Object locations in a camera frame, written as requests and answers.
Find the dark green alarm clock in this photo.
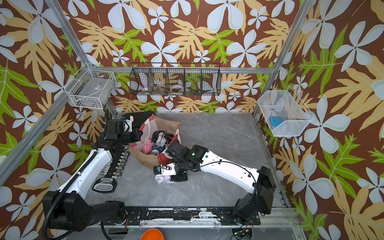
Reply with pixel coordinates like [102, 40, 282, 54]
[150, 145, 165, 155]

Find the orange bowl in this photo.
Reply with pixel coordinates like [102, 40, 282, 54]
[140, 229, 165, 240]

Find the blue object in basket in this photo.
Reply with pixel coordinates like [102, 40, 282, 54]
[270, 116, 284, 128]

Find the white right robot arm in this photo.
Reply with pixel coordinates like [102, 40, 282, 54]
[153, 141, 276, 225]

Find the white wire basket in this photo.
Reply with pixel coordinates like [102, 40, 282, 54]
[258, 88, 315, 138]
[65, 64, 116, 110]

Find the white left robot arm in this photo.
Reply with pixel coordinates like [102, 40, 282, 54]
[42, 113, 147, 240]

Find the pink twin bell alarm clock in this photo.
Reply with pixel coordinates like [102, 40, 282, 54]
[143, 139, 155, 155]

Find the white wire basket left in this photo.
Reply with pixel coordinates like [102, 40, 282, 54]
[65, 64, 116, 110]

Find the black twin bell alarm clock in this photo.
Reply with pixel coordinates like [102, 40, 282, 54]
[152, 131, 168, 145]

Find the lilac round alarm clock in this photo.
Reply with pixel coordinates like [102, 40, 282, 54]
[164, 178, 172, 184]

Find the white wire basket right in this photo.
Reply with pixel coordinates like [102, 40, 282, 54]
[258, 88, 315, 138]

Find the burlap red Christmas canvas bag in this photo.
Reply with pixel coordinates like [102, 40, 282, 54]
[129, 115, 181, 169]

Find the white round alarm clock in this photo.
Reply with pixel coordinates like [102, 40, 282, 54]
[155, 175, 164, 184]

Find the black wire wall basket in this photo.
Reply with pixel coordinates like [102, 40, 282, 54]
[128, 63, 222, 96]

